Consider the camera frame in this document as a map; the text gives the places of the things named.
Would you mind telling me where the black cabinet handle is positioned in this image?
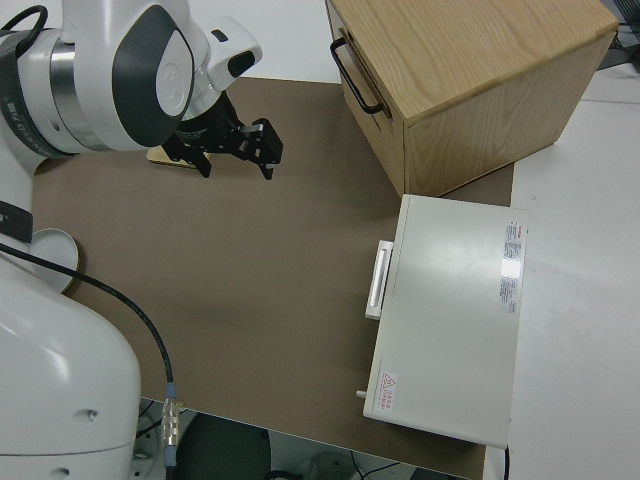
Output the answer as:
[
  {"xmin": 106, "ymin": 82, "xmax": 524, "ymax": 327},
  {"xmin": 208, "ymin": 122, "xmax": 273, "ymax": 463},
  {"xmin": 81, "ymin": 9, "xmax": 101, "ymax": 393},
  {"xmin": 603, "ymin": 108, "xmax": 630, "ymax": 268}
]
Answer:
[{"xmin": 329, "ymin": 38, "xmax": 386, "ymax": 116}]

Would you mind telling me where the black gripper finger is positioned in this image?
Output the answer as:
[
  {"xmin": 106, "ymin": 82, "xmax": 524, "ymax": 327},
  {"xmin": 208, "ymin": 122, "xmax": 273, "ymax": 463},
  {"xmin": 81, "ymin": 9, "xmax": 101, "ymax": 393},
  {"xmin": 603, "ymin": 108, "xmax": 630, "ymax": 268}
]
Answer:
[
  {"xmin": 229, "ymin": 117, "xmax": 285, "ymax": 182},
  {"xmin": 165, "ymin": 133, "xmax": 212, "ymax": 180}
]

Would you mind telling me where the brown table mat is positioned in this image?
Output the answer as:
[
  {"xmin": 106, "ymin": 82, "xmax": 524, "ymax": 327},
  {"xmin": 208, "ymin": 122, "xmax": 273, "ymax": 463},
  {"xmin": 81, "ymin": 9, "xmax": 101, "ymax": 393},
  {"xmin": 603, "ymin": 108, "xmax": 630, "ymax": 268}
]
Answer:
[{"xmin": 29, "ymin": 74, "xmax": 516, "ymax": 474}]

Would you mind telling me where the black round floor base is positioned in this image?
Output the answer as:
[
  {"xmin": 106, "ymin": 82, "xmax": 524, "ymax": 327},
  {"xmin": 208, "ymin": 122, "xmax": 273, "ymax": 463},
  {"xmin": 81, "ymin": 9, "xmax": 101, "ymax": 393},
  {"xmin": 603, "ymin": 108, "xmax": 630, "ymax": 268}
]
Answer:
[{"xmin": 180, "ymin": 413, "xmax": 274, "ymax": 480}]

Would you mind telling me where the wooden mug tree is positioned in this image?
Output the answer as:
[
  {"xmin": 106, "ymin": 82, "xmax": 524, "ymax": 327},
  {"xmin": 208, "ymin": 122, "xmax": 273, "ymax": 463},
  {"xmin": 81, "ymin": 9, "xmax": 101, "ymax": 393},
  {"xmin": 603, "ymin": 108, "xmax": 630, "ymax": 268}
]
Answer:
[{"xmin": 146, "ymin": 144, "xmax": 199, "ymax": 172}]

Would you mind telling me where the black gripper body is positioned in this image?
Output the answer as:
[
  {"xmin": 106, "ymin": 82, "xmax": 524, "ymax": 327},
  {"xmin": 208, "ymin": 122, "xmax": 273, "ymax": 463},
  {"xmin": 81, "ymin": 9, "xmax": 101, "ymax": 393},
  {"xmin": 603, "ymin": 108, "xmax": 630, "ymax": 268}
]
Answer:
[{"xmin": 172, "ymin": 94, "xmax": 242, "ymax": 155}]

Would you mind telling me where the cream toaster oven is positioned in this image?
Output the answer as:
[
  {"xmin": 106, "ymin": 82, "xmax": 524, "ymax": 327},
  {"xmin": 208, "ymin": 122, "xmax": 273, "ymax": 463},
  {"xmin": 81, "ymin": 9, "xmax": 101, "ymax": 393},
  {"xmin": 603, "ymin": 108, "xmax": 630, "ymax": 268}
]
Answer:
[{"xmin": 353, "ymin": 193, "xmax": 530, "ymax": 450}]

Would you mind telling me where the gray plate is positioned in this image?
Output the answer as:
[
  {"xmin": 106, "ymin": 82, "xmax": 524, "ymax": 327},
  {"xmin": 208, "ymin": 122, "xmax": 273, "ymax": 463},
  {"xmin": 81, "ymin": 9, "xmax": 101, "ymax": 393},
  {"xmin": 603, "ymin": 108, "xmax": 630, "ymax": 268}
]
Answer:
[{"xmin": 30, "ymin": 228, "xmax": 82, "ymax": 297}]

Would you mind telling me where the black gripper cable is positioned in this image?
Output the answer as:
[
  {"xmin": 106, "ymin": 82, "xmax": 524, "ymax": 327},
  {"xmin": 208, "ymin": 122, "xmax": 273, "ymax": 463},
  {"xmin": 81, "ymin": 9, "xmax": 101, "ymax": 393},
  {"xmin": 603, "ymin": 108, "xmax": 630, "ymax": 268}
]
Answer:
[{"xmin": 0, "ymin": 4, "xmax": 50, "ymax": 56}]

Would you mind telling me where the black cable metal connector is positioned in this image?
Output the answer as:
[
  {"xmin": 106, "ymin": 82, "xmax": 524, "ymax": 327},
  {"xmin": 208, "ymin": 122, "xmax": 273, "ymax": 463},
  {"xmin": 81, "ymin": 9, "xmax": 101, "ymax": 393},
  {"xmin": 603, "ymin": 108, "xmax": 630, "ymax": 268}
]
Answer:
[{"xmin": 0, "ymin": 242, "xmax": 181, "ymax": 471}]

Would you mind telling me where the wooden drawer cabinet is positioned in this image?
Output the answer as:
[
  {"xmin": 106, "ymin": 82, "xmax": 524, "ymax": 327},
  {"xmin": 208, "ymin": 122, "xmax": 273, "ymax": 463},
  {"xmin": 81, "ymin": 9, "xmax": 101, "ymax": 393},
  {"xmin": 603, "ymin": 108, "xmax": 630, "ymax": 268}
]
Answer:
[{"xmin": 324, "ymin": 0, "xmax": 620, "ymax": 200}]

